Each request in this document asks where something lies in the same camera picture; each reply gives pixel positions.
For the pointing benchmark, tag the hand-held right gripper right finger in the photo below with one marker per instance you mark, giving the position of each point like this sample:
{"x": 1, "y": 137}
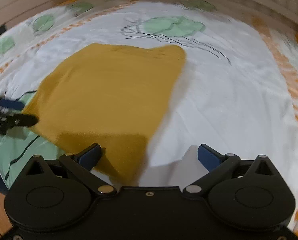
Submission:
{"x": 208, "y": 158}

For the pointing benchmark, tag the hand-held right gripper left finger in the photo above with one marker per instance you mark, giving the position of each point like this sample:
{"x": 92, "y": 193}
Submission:
{"x": 90, "y": 158}

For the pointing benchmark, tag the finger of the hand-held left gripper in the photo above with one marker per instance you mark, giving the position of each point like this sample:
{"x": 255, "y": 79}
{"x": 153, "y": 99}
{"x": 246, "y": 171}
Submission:
{"x": 24, "y": 120}
{"x": 11, "y": 104}

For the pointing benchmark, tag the yellow knit sweater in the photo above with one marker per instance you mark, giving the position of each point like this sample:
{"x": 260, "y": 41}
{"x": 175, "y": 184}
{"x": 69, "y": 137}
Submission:
{"x": 109, "y": 92}

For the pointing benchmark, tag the white leaf-print bed sheet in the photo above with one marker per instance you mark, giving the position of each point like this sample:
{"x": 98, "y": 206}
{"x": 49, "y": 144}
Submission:
{"x": 226, "y": 105}

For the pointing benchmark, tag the wooden bed frame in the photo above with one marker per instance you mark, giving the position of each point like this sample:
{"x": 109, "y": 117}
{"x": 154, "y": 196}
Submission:
{"x": 238, "y": 0}

